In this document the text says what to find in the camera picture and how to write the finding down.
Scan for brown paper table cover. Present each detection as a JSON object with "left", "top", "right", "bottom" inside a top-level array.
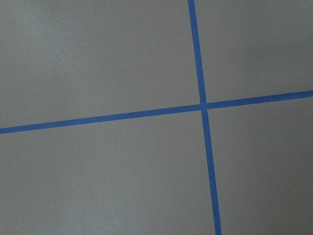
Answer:
[{"left": 0, "top": 0, "right": 313, "bottom": 235}]

